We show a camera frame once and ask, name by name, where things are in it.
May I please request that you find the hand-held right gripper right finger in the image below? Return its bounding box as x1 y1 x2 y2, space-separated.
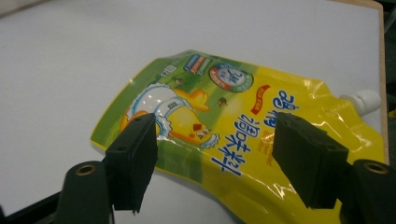
271 112 350 210

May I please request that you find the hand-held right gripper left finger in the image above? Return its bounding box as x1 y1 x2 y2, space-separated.
105 112 159 216

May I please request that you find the yellow green spout pouch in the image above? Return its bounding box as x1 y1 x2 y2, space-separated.
90 49 388 224

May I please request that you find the white table cover sheet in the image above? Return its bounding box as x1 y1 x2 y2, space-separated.
0 0 385 224

